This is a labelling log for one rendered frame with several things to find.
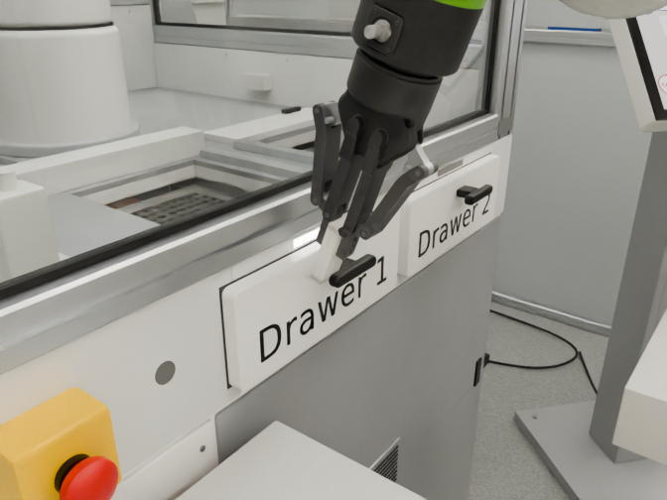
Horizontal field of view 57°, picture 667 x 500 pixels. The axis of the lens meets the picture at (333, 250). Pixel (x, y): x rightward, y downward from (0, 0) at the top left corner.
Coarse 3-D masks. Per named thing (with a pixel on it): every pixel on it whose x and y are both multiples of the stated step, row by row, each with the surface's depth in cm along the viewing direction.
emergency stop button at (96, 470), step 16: (80, 464) 40; (96, 464) 40; (112, 464) 42; (64, 480) 40; (80, 480) 40; (96, 480) 40; (112, 480) 41; (64, 496) 39; (80, 496) 40; (96, 496) 41
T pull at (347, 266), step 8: (368, 256) 67; (344, 264) 65; (352, 264) 65; (360, 264) 65; (368, 264) 66; (336, 272) 63; (344, 272) 63; (352, 272) 64; (360, 272) 65; (336, 280) 62; (344, 280) 63
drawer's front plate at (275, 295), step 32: (288, 256) 63; (352, 256) 70; (384, 256) 76; (256, 288) 57; (288, 288) 61; (320, 288) 66; (384, 288) 78; (224, 320) 57; (256, 320) 59; (288, 320) 63; (320, 320) 68; (256, 352) 60; (288, 352) 64
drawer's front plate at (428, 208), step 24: (480, 168) 94; (432, 192) 82; (456, 192) 89; (408, 216) 79; (432, 216) 84; (480, 216) 99; (408, 240) 80; (432, 240) 86; (456, 240) 93; (408, 264) 82
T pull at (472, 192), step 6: (468, 186) 90; (486, 186) 89; (462, 192) 88; (468, 192) 87; (474, 192) 87; (480, 192) 87; (486, 192) 89; (468, 198) 85; (474, 198) 86; (480, 198) 87; (468, 204) 86
